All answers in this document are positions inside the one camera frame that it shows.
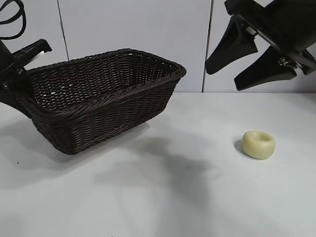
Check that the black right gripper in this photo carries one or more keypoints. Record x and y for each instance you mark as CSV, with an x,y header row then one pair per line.
x,y
286,24

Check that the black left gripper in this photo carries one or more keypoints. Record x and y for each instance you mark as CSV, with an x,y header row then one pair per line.
x,y
14,64

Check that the pale yellow egg yolk pastry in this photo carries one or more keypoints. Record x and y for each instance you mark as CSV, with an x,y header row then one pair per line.
x,y
258,148

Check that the dark brown wicker basket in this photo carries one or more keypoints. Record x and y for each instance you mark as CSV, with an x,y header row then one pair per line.
x,y
103,116

